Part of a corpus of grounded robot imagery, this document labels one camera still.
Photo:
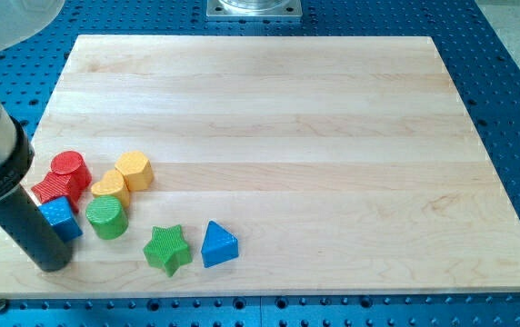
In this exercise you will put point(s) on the blue cube block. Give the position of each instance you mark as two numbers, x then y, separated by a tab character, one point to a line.
61	218

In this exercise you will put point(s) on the green star block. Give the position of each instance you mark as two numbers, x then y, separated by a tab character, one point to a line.
167	250

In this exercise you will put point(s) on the light wooden board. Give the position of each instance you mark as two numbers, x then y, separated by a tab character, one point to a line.
342	165

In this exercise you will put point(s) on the red cylinder block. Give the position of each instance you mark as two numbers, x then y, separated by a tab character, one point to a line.
72	163

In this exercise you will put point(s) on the red star block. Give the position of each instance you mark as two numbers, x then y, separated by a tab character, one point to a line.
54	186

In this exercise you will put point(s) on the left board stop screw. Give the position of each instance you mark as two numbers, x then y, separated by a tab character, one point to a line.
4	304

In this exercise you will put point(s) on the yellow heart block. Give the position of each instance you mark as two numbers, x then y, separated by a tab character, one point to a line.
112	183

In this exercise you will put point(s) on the green cylinder block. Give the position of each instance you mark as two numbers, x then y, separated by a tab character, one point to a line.
107	216

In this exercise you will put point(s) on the blue triangle block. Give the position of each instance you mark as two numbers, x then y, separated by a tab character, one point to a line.
219	245

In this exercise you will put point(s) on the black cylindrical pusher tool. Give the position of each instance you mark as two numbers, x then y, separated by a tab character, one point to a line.
21	219

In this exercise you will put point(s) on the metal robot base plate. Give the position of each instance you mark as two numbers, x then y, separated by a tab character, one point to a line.
241	9

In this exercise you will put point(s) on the yellow hexagon block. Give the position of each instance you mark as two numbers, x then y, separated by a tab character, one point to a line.
136	170

